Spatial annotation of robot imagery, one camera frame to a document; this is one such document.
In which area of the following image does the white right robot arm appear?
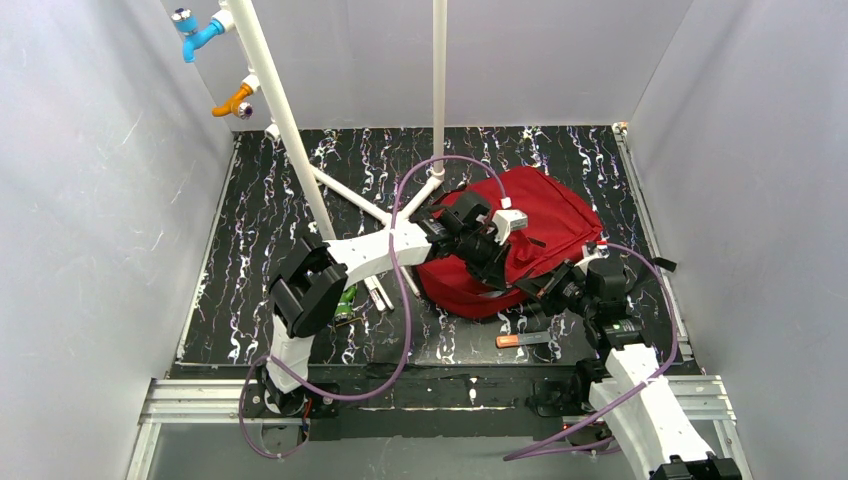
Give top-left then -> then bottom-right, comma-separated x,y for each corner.
506,257 -> 742,479

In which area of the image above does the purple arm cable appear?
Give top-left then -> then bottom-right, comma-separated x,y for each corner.
502,241 -> 682,463
237,155 -> 513,462

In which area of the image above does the orange tipped white pen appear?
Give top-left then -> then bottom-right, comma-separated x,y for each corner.
402,267 -> 421,298

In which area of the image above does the orange pipe fitting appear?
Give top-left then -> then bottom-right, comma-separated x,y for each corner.
211,83 -> 254,120

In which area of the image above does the red student backpack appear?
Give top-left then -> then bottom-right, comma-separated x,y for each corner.
415,166 -> 603,319

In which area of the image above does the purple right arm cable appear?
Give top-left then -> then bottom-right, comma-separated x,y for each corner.
502,241 -> 682,463

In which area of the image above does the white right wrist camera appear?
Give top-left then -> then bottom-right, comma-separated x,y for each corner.
575,240 -> 609,273

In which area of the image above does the orange capped grey marker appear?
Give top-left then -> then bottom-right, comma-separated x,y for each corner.
495,331 -> 551,349

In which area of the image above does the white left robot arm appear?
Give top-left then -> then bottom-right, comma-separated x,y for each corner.
257,192 -> 528,413

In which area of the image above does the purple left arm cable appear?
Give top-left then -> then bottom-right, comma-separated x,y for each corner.
237,155 -> 513,462

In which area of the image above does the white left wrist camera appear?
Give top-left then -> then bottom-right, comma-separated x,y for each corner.
491,197 -> 528,245

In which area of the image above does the green pipe clamp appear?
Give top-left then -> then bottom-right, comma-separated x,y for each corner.
333,285 -> 358,324

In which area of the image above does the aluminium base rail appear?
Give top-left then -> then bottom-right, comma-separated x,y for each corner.
126,122 -> 738,479

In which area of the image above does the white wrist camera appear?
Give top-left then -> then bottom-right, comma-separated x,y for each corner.
575,240 -> 609,273
491,197 -> 528,245

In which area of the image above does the blue pipe fitting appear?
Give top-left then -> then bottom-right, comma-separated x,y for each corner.
170,8 -> 235,63

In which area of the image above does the white PVC pipe frame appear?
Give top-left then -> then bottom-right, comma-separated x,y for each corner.
225,0 -> 448,243

